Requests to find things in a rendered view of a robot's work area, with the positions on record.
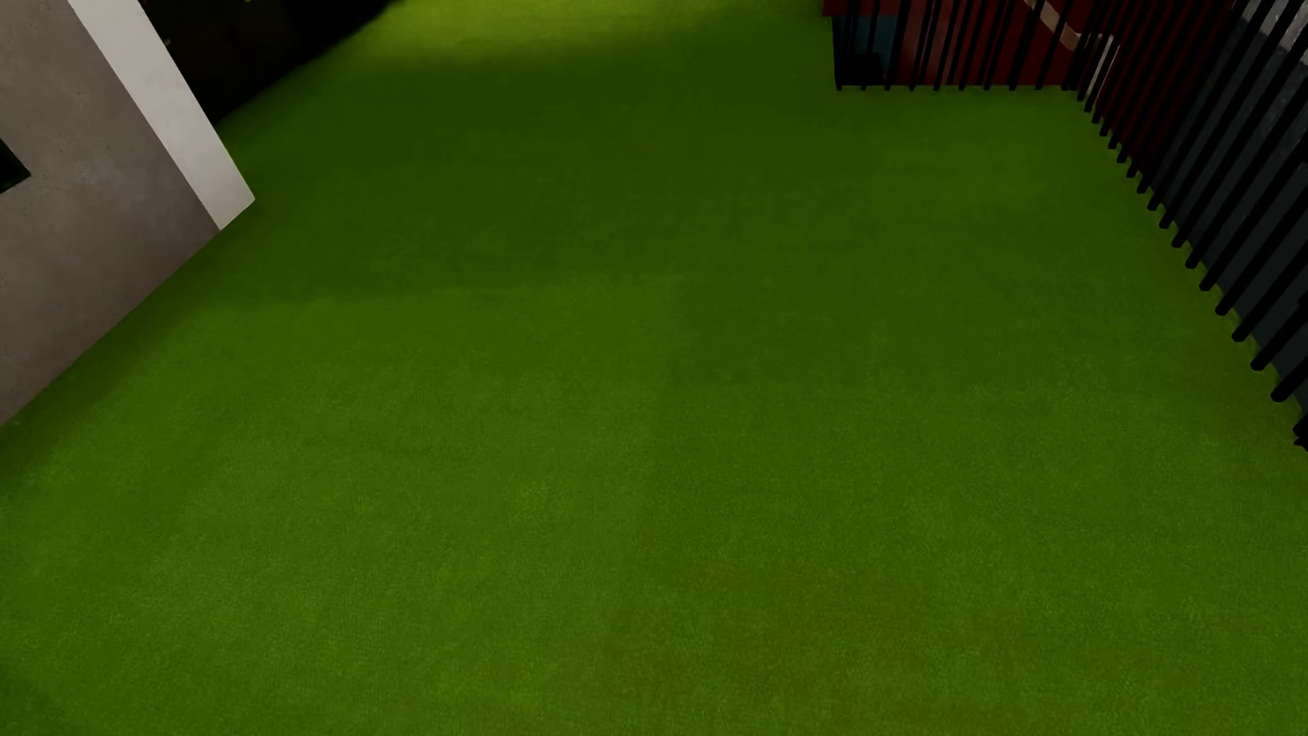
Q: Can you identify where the grey and white pillar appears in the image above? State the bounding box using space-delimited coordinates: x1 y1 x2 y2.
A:
0 0 257 425

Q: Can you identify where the red brick building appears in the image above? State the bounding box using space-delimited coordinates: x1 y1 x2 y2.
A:
822 0 1243 88

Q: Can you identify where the black metal bar fence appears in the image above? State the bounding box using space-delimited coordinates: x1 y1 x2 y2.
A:
830 0 1097 93
1073 0 1308 451

